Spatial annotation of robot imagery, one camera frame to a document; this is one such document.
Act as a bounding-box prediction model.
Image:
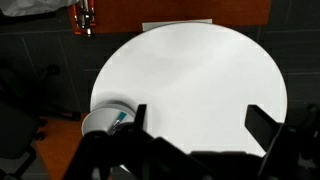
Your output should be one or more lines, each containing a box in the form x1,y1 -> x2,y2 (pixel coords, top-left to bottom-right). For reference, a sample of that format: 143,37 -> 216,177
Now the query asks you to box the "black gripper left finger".
63,103 -> 214,180

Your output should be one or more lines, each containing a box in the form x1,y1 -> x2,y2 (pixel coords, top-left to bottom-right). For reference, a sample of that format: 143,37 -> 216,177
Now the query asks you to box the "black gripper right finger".
244,104 -> 320,180

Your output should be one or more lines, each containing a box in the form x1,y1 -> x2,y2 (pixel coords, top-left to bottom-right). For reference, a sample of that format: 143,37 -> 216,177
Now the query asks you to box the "teal and silver marker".
111,111 -> 128,133

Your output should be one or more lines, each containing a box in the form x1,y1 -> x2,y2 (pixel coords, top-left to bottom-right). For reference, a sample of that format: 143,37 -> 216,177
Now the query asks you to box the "white bowl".
81,99 -> 138,138

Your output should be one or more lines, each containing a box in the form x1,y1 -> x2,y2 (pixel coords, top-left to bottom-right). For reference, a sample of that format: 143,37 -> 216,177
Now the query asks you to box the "white paper sheet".
142,18 -> 213,33

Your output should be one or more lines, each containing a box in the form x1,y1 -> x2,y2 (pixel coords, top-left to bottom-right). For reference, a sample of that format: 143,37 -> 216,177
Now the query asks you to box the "black office chair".
0,59 -> 83,180

